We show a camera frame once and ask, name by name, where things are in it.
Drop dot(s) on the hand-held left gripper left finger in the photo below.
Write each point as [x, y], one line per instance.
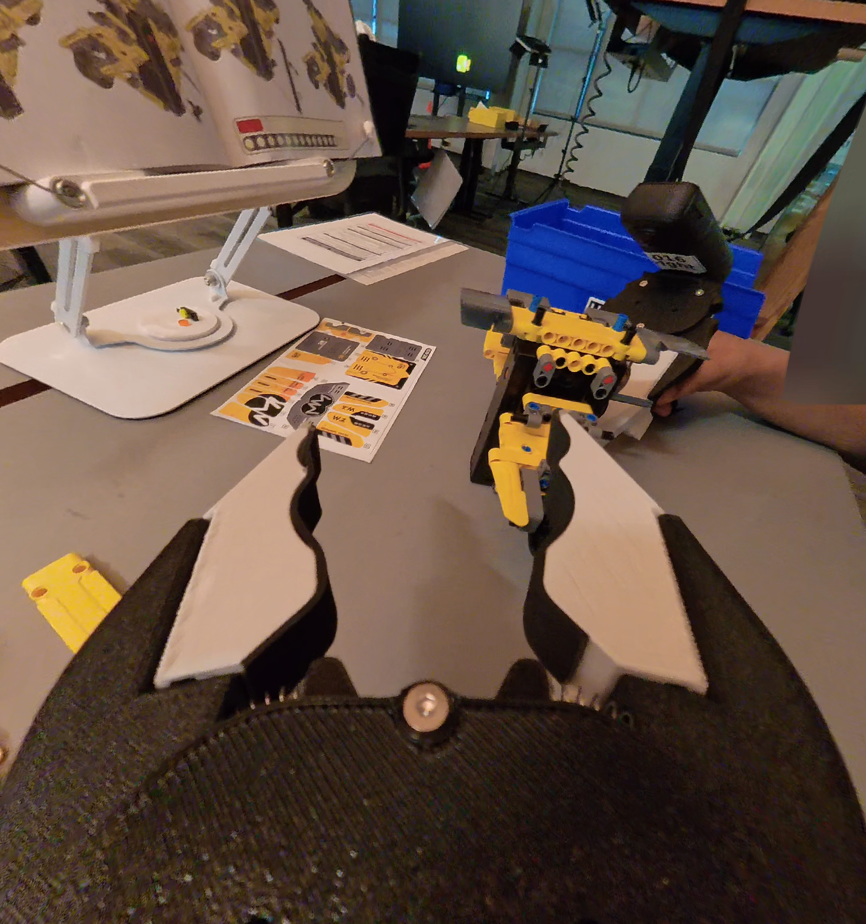
[245, 577]

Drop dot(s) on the yellow ribbed brick panel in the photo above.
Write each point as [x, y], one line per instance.
[72, 599]

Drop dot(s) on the yellow sticker sheet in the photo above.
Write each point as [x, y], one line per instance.
[332, 390]

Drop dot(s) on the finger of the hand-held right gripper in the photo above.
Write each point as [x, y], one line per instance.
[639, 415]

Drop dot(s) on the person's right hand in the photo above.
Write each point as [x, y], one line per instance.
[722, 368]

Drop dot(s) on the blue plastic bin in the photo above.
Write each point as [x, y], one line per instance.
[570, 238]

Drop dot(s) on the small wooden table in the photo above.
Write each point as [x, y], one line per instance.
[476, 133]

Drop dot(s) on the yellow box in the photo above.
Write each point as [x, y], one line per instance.
[494, 117]

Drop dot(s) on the printed paper sheet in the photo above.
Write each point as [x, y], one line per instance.
[361, 245]

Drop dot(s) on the yellow toy brick model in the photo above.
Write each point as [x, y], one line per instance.
[563, 336]

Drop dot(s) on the black computer monitor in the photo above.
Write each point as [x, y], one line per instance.
[454, 43]

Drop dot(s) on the instruction booklet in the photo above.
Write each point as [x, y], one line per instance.
[151, 86]

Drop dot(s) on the white book stand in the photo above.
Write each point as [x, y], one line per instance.
[151, 346]

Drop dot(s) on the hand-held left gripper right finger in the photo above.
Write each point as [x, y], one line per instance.
[613, 570]

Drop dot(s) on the person's right forearm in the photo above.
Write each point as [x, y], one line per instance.
[823, 422]

